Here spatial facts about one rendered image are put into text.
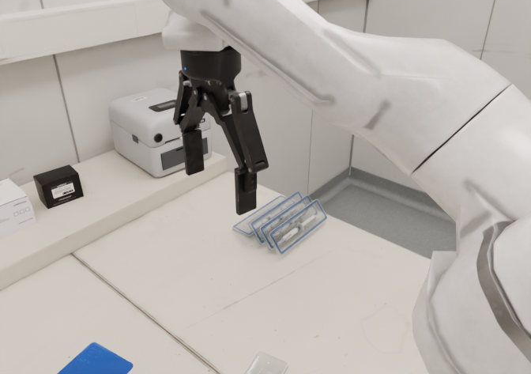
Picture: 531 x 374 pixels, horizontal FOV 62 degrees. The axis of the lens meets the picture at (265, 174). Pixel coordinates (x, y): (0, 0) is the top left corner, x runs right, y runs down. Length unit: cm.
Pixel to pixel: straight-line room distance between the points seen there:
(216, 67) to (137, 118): 68
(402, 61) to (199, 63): 27
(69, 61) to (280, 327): 88
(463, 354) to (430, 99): 18
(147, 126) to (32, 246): 38
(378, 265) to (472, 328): 68
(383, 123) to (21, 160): 109
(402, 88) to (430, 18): 199
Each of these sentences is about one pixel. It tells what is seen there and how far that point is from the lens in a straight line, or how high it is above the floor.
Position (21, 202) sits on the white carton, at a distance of 111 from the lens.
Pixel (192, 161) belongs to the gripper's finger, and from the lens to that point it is 69.
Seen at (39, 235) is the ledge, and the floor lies 79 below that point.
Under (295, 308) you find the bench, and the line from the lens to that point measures 89.
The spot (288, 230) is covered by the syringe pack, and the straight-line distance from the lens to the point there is 101.
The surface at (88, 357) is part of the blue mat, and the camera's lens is 87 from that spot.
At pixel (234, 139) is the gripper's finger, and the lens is 56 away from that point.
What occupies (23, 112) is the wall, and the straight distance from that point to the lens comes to 129.
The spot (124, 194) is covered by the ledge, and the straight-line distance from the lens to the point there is 118.
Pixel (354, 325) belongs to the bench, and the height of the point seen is 75.
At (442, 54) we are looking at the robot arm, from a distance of 38.
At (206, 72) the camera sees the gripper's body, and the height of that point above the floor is 124.
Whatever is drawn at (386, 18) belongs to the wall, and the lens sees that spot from 243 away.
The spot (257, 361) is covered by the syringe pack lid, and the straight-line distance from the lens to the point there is 78.
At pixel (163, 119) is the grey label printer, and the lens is 117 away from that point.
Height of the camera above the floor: 139
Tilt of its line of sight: 30 degrees down
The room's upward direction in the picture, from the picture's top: straight up
